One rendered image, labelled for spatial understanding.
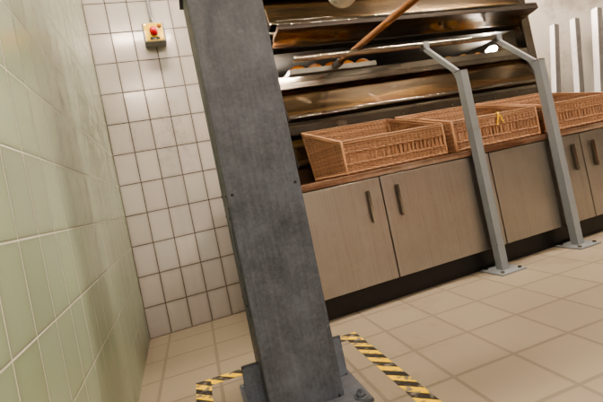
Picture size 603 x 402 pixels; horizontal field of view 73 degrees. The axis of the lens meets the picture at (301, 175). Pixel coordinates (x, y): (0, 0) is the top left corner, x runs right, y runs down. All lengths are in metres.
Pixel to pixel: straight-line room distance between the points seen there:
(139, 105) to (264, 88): 1.16
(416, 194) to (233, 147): 1.04
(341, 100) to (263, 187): 1.39
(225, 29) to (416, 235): 1.21
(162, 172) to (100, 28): 0.76
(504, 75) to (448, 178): 1.27
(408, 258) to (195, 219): 1.05
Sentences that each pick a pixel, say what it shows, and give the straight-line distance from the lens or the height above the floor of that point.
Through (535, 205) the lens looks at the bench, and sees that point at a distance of 2.33.
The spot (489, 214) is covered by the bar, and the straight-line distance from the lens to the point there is 2.07.
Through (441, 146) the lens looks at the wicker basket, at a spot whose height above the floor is 0.62.
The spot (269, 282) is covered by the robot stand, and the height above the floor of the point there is 0.36.
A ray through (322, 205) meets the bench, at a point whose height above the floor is 0.48.
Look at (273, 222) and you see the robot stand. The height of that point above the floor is 0.51.
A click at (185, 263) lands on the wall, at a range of 2.14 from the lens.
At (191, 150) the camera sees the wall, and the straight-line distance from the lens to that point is 2.14.
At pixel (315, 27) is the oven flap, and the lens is 2.31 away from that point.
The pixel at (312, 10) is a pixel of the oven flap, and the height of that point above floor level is 1.54.
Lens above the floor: 0.60
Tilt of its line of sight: 1 degrees up
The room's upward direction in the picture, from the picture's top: 12 degrees counter-clockwise
